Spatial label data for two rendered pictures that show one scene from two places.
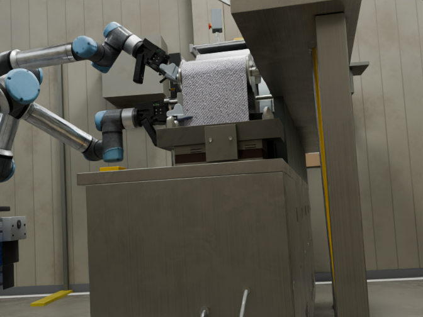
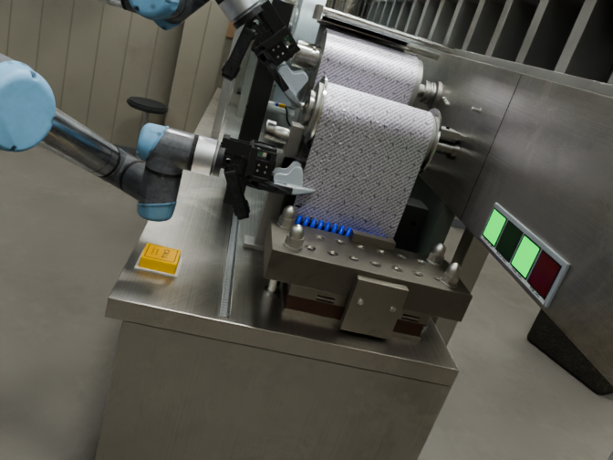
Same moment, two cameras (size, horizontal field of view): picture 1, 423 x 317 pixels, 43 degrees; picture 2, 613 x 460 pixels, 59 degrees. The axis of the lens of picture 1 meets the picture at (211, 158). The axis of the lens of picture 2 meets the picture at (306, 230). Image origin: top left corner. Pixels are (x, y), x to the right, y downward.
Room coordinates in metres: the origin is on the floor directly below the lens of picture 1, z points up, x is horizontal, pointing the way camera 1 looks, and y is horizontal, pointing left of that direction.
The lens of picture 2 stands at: (0.86, 0.47, 1.42)
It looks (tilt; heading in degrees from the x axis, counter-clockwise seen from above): 20 degrees down; 337
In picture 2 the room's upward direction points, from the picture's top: 18 degrees clockwise
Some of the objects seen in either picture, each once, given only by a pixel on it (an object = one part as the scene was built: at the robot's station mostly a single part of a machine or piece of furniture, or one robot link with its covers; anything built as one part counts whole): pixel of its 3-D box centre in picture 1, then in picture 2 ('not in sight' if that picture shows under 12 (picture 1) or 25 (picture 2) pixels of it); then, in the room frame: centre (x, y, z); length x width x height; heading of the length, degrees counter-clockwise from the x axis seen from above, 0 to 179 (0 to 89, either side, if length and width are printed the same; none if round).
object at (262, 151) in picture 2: (152, 114); (246, 162); (1.92, 0.21, 1.12); 0.12 x 0.08 x 0.09; 78
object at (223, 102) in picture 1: (215, 109); (354, 193); (1.87, -0.02, 1.11); 0.23 x 0.01 x 0.18; 78
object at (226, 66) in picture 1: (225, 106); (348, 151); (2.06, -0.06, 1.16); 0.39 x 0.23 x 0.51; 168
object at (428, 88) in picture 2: not in sight; (423, 91); (2.14, -0.25, 1.33); 0.07 x 0.07 x 0.07; 78
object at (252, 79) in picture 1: (251, 72); (424, 141); (1.90, -0.16, 1.25); 0.15 x 0.01 x 0.15; 168
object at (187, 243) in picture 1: (247, 269); (250, 261); (2.86, -0.16, 0.43); 2.52 x 0.64 x 0.86; 168
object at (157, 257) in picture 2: (112, 170); (161, 258); (1.84, 0.35, 0.91); 0.07 x 0.07 x 0.02; 78
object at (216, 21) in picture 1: (214, 21); not in sight; (2.49, -0.05, 1.66); 0.07 x 0.07 x 0.10; 89
